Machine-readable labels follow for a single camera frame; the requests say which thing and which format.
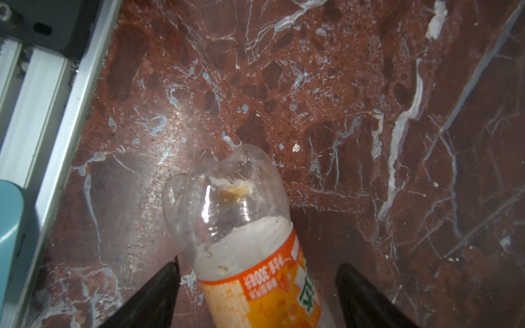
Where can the clear bottle orange label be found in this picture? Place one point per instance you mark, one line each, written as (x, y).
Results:
(232, 224)

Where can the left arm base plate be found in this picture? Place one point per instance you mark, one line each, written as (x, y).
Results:
(62, 26)

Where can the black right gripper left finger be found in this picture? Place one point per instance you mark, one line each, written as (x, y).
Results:
(153, 305)

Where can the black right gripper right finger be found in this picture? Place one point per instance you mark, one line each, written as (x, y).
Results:
(363, 305)

